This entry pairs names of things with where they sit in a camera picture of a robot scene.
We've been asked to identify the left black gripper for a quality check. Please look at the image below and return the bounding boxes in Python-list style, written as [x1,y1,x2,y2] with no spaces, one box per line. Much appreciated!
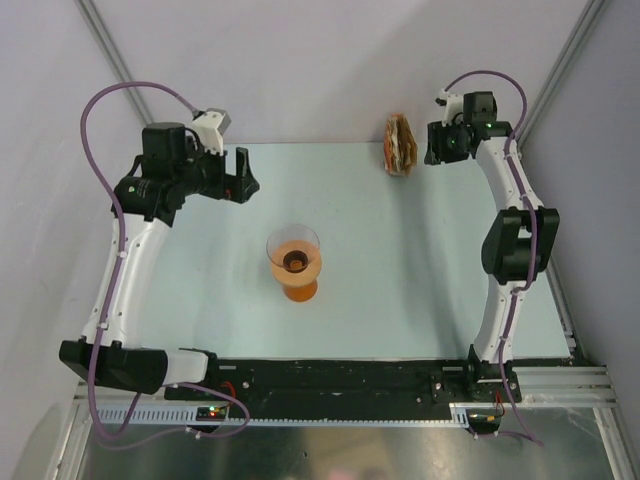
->
[173,136,257,204]

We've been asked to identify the glass flask with orange liquid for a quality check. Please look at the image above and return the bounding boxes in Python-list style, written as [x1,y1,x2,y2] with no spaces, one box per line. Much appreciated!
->
[283,280,318,303]

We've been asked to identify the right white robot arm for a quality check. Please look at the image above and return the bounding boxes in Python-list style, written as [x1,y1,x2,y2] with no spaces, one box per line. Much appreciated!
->
[424,91,560,403]

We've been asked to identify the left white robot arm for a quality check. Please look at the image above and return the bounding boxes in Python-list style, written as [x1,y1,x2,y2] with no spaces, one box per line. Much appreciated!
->
[59,110,259,399]

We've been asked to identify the orange coffee filter package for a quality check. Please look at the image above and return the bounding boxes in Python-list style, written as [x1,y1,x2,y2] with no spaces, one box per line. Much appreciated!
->
[383,113,418,177]

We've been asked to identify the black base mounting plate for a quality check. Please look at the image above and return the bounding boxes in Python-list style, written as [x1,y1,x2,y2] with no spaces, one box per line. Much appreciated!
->
[164,359,522,422]

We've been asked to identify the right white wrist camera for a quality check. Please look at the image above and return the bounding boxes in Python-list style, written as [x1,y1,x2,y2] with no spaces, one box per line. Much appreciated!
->
[435,89,464,126]

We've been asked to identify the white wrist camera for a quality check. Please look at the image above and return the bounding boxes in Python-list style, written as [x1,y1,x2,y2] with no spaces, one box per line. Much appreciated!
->
[191,108,231,154]
[435,89,464,126]

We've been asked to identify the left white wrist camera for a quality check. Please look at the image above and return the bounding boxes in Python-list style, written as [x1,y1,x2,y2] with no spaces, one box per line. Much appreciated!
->
[191,108,231,154]

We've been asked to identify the right aluminium frame post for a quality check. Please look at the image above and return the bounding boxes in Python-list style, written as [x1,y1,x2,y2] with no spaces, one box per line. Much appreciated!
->
[518,0,611,147]

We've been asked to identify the aluminium frame post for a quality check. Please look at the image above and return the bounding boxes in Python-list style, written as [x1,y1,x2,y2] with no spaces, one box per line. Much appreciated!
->
[74,0,153,125]
[518,0,611,147]

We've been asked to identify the left aluminium frame post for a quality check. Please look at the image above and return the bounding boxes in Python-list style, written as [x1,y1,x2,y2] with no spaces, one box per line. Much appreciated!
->
[74,0,153,125]

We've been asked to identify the grey slotted cable duct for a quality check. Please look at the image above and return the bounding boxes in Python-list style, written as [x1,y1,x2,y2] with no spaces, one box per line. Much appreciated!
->
[89,403,506,429]

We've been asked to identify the aluminium front rail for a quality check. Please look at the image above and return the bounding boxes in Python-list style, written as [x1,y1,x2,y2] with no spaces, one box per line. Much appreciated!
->
[74,364,614,407]

